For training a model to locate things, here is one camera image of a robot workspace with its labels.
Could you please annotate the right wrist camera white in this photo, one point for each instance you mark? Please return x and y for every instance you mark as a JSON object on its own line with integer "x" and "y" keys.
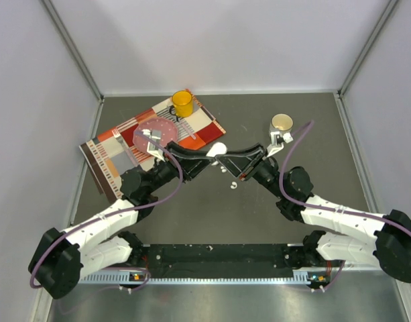
{"x": 278, "y": 141}

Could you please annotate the pink dotted plate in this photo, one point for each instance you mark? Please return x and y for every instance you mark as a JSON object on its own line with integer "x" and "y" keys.
{"x": 157, "y": 127}

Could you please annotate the white earbud charging case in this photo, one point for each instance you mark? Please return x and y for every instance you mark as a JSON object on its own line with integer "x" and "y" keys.
{"x": 217, "y": 148}

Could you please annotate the yellow mug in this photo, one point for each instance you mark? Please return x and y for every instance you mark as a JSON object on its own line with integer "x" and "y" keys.
{"x": 181, "y": 104}

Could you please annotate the cream enamel mug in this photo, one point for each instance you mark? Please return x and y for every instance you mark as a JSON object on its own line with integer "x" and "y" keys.
{"x": 281, "y": 122}

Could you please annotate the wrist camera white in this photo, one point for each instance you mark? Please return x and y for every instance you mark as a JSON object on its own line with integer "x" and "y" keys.
{"x": 278, "y": 141}
{"x": 153, "y": 141}

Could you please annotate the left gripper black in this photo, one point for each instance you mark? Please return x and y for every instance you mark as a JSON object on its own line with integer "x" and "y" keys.
{"x": 190, "y": 167}

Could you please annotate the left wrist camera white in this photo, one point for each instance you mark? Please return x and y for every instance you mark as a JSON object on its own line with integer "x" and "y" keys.
{"x": 153, "y": 141}

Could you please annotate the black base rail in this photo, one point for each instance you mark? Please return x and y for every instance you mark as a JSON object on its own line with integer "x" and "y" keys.
{"x": 221, "y": 260}

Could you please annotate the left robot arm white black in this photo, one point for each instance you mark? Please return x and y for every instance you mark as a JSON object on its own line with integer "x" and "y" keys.
{"x": 63, "y": 258}

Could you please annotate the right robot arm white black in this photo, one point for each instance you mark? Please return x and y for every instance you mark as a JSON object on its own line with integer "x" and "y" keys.
{"x": 382, "y": 240}

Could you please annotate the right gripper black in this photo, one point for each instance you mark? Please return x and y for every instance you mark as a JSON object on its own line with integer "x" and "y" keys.
{"x": 244, "y": 164}

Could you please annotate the patterned orange placemat cloth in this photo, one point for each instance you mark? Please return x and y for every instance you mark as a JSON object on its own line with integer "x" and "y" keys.
{"x": 107, "y": 160}

